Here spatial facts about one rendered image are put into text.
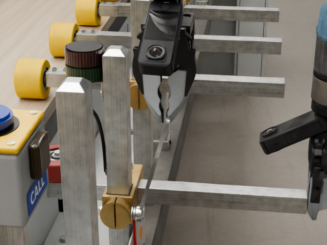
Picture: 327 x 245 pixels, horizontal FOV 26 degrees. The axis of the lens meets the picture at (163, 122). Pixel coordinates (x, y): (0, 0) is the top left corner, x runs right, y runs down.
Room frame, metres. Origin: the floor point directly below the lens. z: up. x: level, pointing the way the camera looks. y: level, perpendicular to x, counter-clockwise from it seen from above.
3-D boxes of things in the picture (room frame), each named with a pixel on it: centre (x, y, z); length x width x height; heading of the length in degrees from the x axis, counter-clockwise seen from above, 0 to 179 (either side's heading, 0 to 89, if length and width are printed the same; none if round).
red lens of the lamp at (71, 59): (1.01, 0.12, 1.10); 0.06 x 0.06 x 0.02
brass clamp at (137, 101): (1.27, 0.04, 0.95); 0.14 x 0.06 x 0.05; 173
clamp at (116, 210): (1.02, 0.07, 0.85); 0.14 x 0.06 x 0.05; 173
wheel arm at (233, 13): (1.78, -0.05, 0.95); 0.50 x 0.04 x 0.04; 83
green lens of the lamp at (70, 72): (1.01, 0.12, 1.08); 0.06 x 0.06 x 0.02
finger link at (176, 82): (0.98, -0.02, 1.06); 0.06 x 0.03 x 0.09; 172
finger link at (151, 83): (0.98, 0.01, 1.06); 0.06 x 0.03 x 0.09; 172
